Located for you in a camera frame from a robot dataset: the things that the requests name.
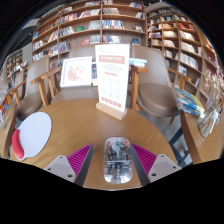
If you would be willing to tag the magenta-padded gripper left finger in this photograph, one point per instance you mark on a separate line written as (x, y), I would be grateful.
(79, 160)

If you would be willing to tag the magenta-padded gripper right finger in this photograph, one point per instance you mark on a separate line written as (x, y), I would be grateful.
(145, 160)

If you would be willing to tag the transparent computer mouse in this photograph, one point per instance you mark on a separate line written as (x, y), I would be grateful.
(117, 160)

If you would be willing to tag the white mouse pad red wrist rest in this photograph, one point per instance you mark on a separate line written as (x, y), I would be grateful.
(35, 133)

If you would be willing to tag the round wooden side table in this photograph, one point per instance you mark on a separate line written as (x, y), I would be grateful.
(203, 146)
(8, 133)

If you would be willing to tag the colourful book stack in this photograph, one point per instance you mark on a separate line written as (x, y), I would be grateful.
(190, 101)

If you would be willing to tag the glass vase dried flowers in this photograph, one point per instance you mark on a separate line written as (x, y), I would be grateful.
(210, 121)

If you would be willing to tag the dark blue book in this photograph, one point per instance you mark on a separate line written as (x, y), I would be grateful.
(94, 75)

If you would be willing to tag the white framed floral picture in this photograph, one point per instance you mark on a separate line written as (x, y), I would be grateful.
(76, 71)

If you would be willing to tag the white red sign wooden base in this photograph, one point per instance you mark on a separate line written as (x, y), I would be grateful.
(112, 76)

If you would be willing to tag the light blue book stack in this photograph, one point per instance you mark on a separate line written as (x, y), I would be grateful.
(138, 62)

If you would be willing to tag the small distant bookshelf unit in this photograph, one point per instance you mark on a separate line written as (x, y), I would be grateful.
(14, 65)

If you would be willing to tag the curved wooden bookshelf unit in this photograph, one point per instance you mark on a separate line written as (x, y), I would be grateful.
(180, 40)

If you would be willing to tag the large wooden bookshelf unit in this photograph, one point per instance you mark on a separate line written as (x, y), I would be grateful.
(93, 26)

